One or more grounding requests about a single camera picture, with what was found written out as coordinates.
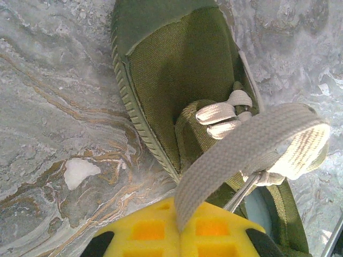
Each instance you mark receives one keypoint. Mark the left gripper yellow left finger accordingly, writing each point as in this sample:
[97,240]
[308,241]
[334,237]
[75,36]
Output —
[144,241]

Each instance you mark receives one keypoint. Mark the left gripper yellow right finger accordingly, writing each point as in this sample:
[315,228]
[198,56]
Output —
[225,241]

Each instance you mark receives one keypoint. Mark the cream shoelace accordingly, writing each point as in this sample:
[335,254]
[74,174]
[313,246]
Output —
[241,144]

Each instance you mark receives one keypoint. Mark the olive green canvas shoe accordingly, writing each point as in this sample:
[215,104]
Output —
[177,67]

